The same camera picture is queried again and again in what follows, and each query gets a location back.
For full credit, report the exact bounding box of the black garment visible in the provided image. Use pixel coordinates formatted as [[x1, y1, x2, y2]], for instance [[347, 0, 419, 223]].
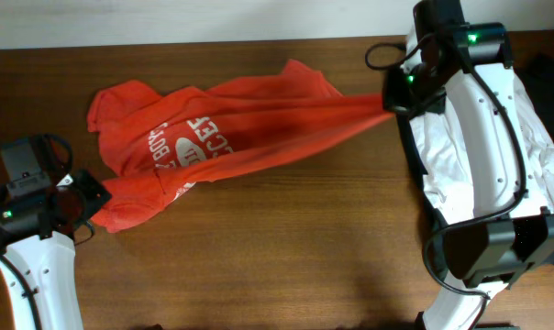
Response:
[[516, 54, 554, 143]]

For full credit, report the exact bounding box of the white crumpled t-shirt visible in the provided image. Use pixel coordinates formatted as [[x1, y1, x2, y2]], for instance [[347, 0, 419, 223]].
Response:
[[403, 27, 554, 226]]

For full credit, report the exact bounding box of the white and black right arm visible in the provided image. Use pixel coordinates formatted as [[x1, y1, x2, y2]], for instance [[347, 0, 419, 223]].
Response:
[[383, 23, 554, 329]]

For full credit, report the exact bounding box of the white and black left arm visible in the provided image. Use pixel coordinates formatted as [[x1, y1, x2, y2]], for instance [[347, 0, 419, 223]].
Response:
[[0, 170, 111, 329]]

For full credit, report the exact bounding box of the red printed t-shirt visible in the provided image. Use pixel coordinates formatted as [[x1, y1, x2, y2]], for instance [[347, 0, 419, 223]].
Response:
[[87, 60, 387, 233]]

